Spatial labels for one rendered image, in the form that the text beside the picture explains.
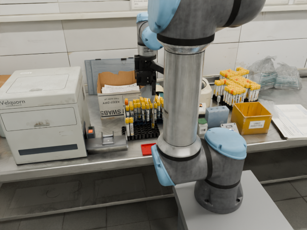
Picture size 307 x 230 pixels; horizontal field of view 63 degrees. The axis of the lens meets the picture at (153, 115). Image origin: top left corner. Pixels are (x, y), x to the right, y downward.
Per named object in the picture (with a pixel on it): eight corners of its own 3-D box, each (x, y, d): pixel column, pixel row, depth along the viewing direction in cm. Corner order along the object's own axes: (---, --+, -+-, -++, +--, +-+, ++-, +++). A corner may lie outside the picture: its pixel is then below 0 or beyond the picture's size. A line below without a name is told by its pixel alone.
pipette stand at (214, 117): (208, 131, 119) (210, 113, 113) (202, 123, 124) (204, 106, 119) (227, 129, 120) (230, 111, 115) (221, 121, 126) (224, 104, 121)
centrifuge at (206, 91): (167, 117, 130) (167, 96, 123) (164, 92, 155) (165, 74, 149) (214, 117, 130) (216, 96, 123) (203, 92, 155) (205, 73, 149)
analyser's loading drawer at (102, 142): (78, 153, 103) (76, 143, 100) (79, 143, 109) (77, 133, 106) (128, 147, 106) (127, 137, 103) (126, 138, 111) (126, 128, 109)
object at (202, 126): (198, 136, 115) (199, 124, 112) (195, 130, 119) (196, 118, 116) (206, 135, 116) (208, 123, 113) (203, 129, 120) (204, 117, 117)
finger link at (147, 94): (140, 103, 109) (140, 83, 104) (154, 102, 109) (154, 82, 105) (141, 107, 106) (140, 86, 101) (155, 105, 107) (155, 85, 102)
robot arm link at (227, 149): (250, 182, 72) (258, 144, 65) (205, 190, 70) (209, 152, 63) (230, 155, 82) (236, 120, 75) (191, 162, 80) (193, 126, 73)
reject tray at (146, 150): (142, 155, 104) (142, 154, 104) (140, 145, 110) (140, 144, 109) (158, 154, 105) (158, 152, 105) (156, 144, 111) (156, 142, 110)
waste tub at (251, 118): (240, 135, 115) (244, 117, 110) (230, 120, 127) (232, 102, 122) (268, 133, 117) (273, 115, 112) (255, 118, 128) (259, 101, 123)
